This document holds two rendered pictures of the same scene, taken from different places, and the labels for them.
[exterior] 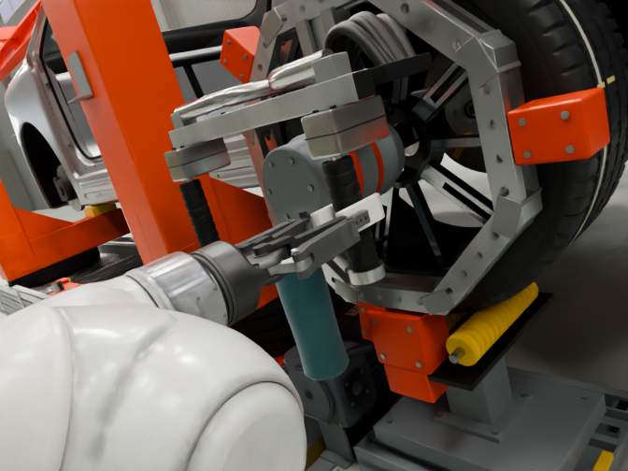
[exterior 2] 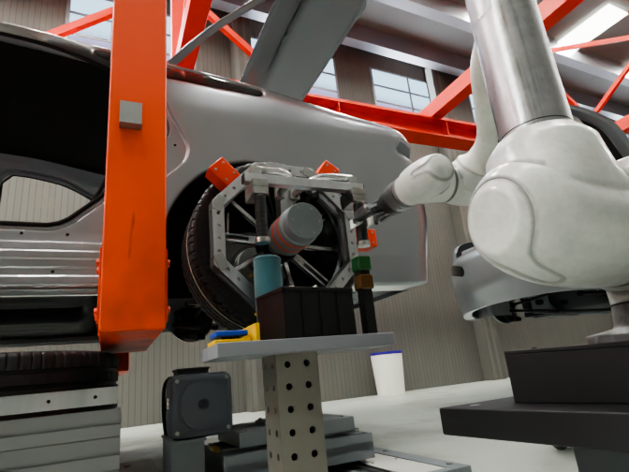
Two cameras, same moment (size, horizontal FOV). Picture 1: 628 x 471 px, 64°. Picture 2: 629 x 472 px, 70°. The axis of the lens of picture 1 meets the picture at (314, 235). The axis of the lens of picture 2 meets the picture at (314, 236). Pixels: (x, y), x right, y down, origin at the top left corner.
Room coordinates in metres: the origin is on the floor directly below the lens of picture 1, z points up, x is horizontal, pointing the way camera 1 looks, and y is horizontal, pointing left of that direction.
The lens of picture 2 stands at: (0.37, 1.34, 0.37)
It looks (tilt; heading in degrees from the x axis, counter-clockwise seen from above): 17 degrees up; 285
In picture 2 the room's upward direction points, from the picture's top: 6 degrees counter-clockwise
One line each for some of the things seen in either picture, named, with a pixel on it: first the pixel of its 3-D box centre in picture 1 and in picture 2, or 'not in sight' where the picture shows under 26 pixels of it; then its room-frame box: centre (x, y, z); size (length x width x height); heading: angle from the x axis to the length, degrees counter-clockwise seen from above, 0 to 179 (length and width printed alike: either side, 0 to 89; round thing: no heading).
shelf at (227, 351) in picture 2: not in sight; (299, 346); (0.70, 0.30, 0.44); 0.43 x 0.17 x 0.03; 40
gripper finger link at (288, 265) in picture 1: (278, 266); not in sight; (0.45, 0.04, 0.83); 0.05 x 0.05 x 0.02; 29
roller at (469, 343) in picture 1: (494, 316); not in sight; (0.82, -0.27, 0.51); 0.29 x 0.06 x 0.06; 130
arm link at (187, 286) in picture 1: (177, 306); (401, 195); (0.42, 0.13, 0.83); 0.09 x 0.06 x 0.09; 40
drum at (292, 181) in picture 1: (335, 169); (294, 230); (0.81, -0.06, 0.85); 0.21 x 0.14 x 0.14; 130
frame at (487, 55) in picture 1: (363, 157); (286, 236); (0.85, -0.12, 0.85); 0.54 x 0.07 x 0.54; 40
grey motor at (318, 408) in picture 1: (370, 370); (192, 424); (1.20, -0.04, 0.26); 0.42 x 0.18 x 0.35; 130
